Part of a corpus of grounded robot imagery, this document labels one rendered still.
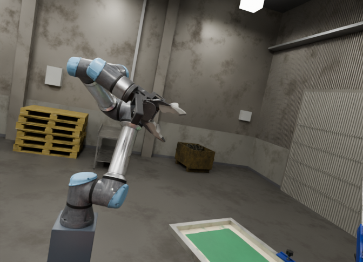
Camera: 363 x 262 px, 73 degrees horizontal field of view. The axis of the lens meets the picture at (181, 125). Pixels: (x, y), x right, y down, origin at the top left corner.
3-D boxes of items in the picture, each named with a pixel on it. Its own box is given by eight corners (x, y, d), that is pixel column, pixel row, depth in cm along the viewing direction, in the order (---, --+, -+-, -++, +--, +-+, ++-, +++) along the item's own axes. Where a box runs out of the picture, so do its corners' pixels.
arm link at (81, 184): (74, 193, 124) (78, 167, 122) (100, 199, 123) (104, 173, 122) (60, 203, 112) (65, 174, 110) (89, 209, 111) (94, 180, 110)
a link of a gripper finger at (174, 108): (189, 101, 84) (163, 98, 86) (185, 107, 79) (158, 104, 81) (189, 109, 86) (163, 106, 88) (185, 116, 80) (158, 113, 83)
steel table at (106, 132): (120, 153, 715) (125, 125, 707) (120, 172, 558) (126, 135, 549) (98, 150, 699) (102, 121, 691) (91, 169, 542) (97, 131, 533)
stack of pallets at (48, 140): (84, 149, 690) (89, 113, 680) (78, 159, 596) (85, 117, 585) (27, 142, 653) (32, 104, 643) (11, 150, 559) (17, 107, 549)
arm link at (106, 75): (103, 56, 88) (92, 55, 79) (128, 74, 88) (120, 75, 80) (92, 74, 90) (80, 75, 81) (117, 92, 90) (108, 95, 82)
